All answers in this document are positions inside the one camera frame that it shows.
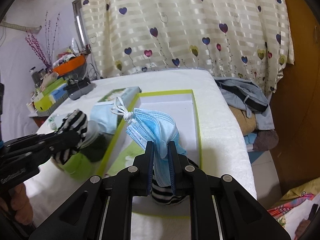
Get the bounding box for colourful bag on floor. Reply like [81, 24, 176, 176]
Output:
[268, 178, 319, 239]

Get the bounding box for stack of green boxes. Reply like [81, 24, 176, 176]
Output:
[27, 78, 68, 115]

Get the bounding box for grey black device with cables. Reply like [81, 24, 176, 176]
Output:
[63, 77, 95, 100]

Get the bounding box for pile of clothes on chair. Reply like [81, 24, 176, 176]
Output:
[215, 77, 279, 151]

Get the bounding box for grey lidded plastic container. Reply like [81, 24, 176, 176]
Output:
[80, 120, 109, 163]

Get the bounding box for blue face masks bundle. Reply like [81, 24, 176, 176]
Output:
[123, 108, 187, 187]

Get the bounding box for orange tray with clutter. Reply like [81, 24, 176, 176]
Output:
[53, 54, 86, 76]

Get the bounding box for wooden wardrobe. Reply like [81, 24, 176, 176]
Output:
[271, 0, 319, 193]

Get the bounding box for person's left hand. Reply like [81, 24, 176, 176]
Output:
[10, 183, 34, 225]

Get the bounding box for heart pattern curtain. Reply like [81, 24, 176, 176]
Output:
[81, 0, 294, 95]

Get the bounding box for white green sock pair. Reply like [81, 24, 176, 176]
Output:
[48, 114, 68, 131]

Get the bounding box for small striped sock roll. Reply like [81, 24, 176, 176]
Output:
[52, 109, 88, 165]

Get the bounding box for purple dried flower branches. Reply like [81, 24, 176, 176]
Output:
[25, 11, 60, 72]

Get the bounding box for green rabbit towel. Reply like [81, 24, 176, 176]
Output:
[106, 141, 144, 177]

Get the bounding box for green shallow cardboard box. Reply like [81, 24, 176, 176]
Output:
[97, 90, 201, 217]

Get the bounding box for green lidded jar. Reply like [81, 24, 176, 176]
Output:
[61, 153, 94, 181]

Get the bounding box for black white striped sock ball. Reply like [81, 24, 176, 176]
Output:
[151, 177, 186, 205]

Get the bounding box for wet wipes pack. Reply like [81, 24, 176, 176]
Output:
[90, 86, 141, 134]

